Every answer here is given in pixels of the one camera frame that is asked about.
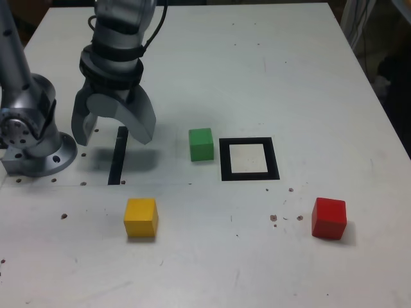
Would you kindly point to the black tape strip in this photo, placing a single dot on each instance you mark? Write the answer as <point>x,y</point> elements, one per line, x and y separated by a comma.
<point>118,154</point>

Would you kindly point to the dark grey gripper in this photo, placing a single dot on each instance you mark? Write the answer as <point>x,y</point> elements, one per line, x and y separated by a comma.
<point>126,93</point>

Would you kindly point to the black tape square outline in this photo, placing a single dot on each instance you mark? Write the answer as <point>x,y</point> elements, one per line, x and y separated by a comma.
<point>225,160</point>

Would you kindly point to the red cube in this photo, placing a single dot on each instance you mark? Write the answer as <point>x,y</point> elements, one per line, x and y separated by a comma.
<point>329,218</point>

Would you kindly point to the green cube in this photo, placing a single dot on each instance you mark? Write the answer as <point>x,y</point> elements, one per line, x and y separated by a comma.
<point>201,147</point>

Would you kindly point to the yellow cube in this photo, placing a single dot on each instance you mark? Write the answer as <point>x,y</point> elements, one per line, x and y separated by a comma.
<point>141,218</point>

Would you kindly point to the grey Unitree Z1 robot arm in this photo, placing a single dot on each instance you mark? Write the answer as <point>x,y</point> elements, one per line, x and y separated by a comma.
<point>32,96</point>

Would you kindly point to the dark background object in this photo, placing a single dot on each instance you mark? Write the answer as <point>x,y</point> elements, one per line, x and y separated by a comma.
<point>396,83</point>

